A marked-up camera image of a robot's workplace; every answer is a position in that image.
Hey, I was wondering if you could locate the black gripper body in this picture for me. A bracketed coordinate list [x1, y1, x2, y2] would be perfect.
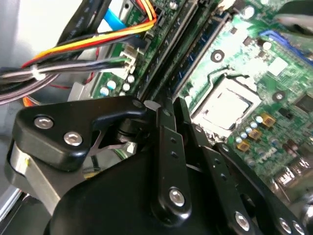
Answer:
[43, 151, 229, 235]

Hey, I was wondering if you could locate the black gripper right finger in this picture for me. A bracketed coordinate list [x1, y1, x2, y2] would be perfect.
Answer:
[173, 96, 308, 235]

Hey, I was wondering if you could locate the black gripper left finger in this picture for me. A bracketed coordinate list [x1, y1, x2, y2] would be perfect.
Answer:
[11, 95, 193, 221]

